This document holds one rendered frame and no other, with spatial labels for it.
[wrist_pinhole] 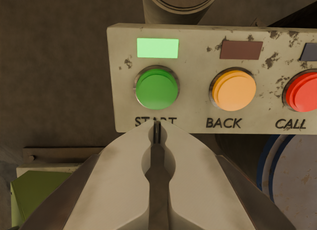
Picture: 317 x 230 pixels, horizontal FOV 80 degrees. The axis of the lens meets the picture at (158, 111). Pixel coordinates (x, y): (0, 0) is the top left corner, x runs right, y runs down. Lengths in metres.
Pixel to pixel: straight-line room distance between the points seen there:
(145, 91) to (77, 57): 0.69
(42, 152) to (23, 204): 0.32
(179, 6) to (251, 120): 0.17
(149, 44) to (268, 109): 0.14
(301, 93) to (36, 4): 0.90
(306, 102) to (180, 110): 0.12
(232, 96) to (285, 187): 0.33
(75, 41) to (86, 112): 0.29
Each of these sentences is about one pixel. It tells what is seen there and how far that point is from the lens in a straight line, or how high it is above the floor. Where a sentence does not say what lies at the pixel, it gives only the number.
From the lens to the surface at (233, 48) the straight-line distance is 0.19.
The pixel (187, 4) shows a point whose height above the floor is 0.52.
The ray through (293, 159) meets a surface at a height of 0.43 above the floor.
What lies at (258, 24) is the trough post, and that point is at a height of 0.02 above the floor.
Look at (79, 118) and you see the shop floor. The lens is 0.86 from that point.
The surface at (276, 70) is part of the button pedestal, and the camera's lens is 0.22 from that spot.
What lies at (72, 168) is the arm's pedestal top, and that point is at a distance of 0.79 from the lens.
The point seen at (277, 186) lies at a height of 0.43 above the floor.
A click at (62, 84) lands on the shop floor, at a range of 0.87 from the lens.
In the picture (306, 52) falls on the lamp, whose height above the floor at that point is 0.61.
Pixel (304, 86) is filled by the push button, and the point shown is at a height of 0.61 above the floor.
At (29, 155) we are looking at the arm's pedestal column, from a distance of 0.97.
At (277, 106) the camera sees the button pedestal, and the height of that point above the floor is 0.59.
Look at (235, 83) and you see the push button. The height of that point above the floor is 0.61.
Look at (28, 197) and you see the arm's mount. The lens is 0.70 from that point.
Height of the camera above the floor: 0.79
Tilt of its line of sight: 82 degrees down
